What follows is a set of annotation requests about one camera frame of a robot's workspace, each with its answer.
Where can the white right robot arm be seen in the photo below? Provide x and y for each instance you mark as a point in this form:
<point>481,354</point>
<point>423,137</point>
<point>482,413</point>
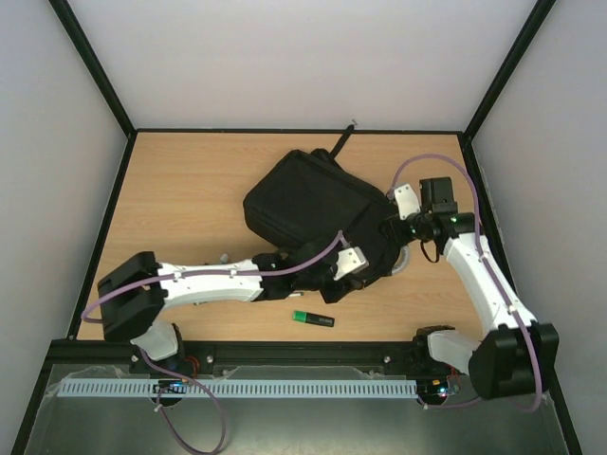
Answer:
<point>516,353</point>

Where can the green highlighter black body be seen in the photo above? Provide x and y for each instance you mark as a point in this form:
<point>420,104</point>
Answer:
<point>313,319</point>

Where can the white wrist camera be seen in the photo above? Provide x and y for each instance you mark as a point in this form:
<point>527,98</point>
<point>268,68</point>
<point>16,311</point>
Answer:
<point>406,201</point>
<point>350,261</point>

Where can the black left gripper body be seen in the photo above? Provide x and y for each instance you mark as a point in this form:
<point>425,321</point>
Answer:
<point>333,296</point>

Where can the light blue cable duct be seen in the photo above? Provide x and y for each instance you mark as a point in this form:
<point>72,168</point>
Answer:
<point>239,388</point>

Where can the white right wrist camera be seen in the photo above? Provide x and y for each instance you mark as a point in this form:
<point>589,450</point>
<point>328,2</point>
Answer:
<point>406,201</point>

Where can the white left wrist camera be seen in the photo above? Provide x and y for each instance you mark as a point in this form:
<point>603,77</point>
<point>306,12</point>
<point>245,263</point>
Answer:
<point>350,261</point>

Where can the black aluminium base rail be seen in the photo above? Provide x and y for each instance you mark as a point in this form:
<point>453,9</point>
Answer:
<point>409,358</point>

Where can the black student backpack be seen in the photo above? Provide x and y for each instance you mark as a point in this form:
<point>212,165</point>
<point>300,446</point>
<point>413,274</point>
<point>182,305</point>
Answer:
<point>308,197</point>

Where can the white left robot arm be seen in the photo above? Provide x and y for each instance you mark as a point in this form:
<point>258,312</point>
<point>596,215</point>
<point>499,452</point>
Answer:
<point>132,296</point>

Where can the black cage frame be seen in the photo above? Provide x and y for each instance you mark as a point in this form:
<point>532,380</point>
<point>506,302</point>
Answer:
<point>75,32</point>

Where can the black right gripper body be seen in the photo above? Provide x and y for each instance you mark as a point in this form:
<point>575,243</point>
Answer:
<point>394,229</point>

